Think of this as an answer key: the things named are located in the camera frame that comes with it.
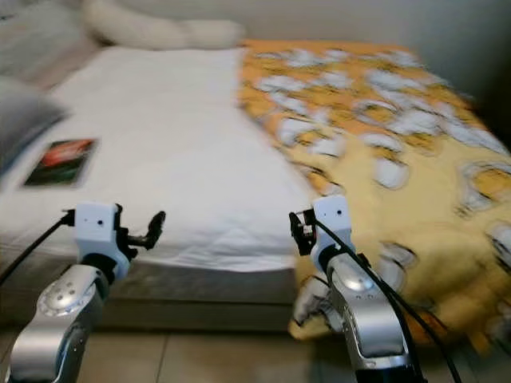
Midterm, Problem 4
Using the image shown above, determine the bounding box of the red and dark book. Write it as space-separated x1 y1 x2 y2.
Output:
22 137 99 189

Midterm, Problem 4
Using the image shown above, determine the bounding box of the yellow cartoon egg blanket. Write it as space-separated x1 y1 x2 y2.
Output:
240 38 511 357

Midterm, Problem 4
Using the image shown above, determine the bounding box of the grey pillow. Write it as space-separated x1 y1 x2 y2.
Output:
0 76 69 173

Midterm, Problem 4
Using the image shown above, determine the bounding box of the white quilted mattress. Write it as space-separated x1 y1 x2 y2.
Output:
0 44 321 277

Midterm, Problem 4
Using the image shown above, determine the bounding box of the cream bolster pillow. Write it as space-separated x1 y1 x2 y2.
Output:
84 0 248 51

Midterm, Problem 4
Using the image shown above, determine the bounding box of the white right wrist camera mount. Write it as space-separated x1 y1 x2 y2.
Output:
311 195 357 269

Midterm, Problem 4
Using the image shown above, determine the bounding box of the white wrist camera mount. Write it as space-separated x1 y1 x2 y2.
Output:
73 201 125 280
311 195 357 269

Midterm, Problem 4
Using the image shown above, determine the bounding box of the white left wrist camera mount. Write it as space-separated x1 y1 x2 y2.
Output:
73 201 125 280

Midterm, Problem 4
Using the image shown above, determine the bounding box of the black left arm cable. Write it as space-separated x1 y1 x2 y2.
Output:
0 210 77 285

